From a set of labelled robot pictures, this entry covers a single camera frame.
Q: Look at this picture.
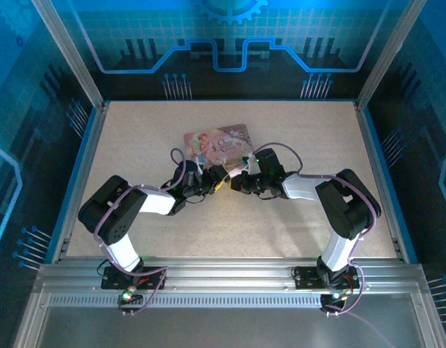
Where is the aluminium side rail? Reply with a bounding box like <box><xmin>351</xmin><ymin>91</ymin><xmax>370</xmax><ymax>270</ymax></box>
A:
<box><xmin>54</xmin><ymin>101</ymin><xmax>110</xmax><ymax>262</ymax></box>
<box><xmin>354</xmin><ymin>101</ymin><xmax>408</xmax><ymax>262</ymax></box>

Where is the grey metal shelf panel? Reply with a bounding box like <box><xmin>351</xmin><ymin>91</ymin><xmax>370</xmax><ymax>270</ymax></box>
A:
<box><xmin>36</xmin><ymin>307</ymin><xmax>429</xmax><ymax>348</ymax></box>

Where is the aluminium frame post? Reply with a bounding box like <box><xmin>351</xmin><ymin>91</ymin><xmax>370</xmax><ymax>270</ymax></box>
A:
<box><xmin>30</xmin><ymin>0</ymin><xmax>107</xmax><ymax>110</ymax></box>
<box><xmin>355</xmin><ymin>0</ymin><xmax>425</xmax><ymax>110</ymax></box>

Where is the slotted grey cable duct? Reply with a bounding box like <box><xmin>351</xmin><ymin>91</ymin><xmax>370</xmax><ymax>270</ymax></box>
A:
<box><xmin>48</xmin><ymin>295</ymin><xmax>323</xmax><ymax>306</ymax></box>

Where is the aluminium front rail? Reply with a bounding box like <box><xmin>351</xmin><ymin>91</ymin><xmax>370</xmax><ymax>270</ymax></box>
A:
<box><xmin>33</xmin><ymin>256</ymin><xmax>429</xmax><ymax>309</ymax></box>

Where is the small connector board with LED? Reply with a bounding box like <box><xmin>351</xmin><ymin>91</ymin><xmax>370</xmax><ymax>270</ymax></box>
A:
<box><xmin>119</xmin><ymin>288</ymin><xmax>144</xmax><ymax>305</ymax></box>
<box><xmin>321</xmin><ymin>289</ymin><xmax>354</xmax><ymax>307</ymax></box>

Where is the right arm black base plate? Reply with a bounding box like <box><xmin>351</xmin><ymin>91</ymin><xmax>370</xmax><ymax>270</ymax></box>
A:
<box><xmin>290</xmin><ymin>265</ymin><xmax>360</xmax><ymax>291</ymax></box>

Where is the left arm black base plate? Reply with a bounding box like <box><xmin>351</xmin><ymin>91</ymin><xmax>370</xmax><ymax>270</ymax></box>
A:
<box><xmin>100</xmin><ymin>266</ymin><xmax>168</xmax><ymax>291</ymax></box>

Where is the pink illustrated tin box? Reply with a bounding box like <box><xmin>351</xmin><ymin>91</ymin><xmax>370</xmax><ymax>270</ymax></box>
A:
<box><xmin>183</xmin><ymin>123</ymin><xmax>254</xmax><ymax>172</ymax></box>

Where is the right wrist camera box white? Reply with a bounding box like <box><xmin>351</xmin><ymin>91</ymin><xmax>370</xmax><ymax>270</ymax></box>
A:
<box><xmin>241</xmin><ymin>154</ymin><xmax>262</xmax><ymax>175</ymax></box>

